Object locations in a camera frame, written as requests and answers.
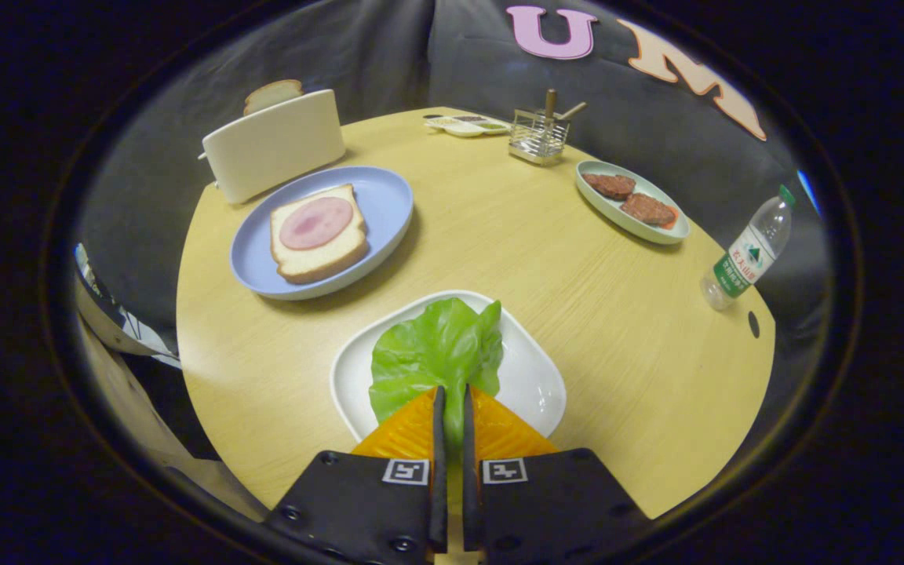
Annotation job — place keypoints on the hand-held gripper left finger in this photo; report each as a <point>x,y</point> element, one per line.
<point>358,502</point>

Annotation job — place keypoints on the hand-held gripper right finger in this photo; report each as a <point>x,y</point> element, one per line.
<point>554,502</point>

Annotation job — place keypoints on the green lettuce leaf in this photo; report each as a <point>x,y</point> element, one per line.
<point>428,345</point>

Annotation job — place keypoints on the pink ham slice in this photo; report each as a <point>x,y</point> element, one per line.
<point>315,222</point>

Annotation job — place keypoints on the toasted bread slice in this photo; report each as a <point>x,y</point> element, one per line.
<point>271,94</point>

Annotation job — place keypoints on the white square plate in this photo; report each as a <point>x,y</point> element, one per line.
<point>530,377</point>

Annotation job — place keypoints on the white bread slice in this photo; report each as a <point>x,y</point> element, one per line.
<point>318,263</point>

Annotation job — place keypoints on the pale green plate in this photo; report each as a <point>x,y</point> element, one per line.
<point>625,224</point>

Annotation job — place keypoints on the blue plate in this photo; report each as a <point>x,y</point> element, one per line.
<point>381,204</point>

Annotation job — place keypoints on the white patterned cloth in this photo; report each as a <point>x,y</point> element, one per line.
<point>118,318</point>

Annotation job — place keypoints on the brown meat patty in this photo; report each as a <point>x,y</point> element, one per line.
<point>647,209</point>
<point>610,185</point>

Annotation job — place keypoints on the clear water bottle green label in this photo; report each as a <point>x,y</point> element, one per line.
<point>746,255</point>

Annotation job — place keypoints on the white toaster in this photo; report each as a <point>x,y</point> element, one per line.
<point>279,149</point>

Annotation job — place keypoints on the white divided dish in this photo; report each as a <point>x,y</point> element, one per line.
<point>464,125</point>

